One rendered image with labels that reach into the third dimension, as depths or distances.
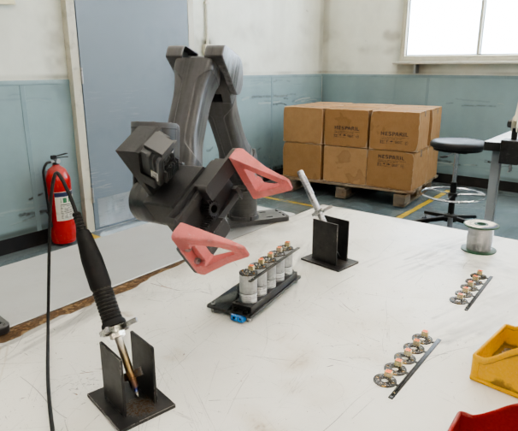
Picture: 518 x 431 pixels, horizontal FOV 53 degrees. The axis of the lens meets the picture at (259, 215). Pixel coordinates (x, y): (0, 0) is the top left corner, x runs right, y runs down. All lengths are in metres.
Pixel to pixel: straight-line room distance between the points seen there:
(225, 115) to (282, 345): 0.44
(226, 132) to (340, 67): 4.73
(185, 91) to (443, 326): 0.48
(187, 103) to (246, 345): 0.35
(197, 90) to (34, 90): 2.67
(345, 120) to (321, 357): 3.75
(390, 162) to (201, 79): 3.50
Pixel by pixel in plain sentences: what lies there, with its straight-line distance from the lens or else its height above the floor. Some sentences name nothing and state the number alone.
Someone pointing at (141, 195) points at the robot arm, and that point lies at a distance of 0.65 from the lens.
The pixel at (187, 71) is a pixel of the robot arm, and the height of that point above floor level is 1.07.
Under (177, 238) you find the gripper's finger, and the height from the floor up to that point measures 0.91.
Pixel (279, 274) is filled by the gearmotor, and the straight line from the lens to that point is 0.77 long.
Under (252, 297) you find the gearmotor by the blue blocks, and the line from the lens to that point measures 0.71.
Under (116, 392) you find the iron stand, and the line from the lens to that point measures 0.55.
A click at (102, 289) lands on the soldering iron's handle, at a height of 0.86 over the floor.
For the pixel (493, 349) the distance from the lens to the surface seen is 0.68.
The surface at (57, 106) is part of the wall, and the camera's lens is 3.49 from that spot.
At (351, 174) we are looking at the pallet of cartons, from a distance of 4.35.
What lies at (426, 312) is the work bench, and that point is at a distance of 0.77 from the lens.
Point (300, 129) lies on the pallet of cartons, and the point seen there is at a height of 0.56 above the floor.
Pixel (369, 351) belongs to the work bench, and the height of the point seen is 0.75.
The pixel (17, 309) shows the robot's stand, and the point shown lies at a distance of 0.81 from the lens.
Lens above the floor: 1.08
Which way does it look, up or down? 16 degrees down
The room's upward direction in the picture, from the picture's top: straight up
